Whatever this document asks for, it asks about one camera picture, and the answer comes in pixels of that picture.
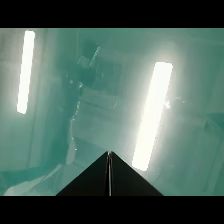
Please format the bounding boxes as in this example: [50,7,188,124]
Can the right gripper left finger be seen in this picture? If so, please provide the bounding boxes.
[55,151,110,197]

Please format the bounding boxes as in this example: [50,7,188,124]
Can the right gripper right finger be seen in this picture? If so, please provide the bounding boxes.
[109,151,164,197]

